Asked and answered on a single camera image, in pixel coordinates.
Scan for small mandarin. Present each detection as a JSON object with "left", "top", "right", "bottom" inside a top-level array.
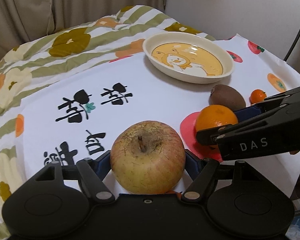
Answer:
[
  {"left": 249, "top": 89, "right": 267, "bottom": 105},
  {"left": 165, "top": 190, "right": 182, "bottom": 197}
]

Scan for brown kiwi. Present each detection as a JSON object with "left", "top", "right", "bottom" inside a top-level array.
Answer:
[{"left": 209, "top": 84, "right": 246, "bottom": 112}]

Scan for large orange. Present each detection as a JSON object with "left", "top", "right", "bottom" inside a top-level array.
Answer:
[{"left": 195, "top": 104, "right": 239, "bottom": 148}]

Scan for red yellow apple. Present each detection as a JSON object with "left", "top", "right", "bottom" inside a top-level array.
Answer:
[{"left": 110, "top": 120, "right": 186, "bottom": 194}]

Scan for white fruit print cloth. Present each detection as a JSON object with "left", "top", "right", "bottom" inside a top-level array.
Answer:
[{"left": 17, "top": 35, "right": 300, "bottom": 197}]

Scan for cream duck print plate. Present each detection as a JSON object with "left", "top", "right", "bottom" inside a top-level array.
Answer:
[{"left": 142, "top": 31, "right": 235, "bottom": 84}]

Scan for green striped floral quilt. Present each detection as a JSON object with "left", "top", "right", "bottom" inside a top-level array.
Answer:
[{"left": 0, "top": 5, "right": 208, "bottom": 239}]

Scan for black cable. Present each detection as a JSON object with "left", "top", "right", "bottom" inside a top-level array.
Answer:
[{"left": 283, "top": 3, "right": 300, "bottom": 62}]

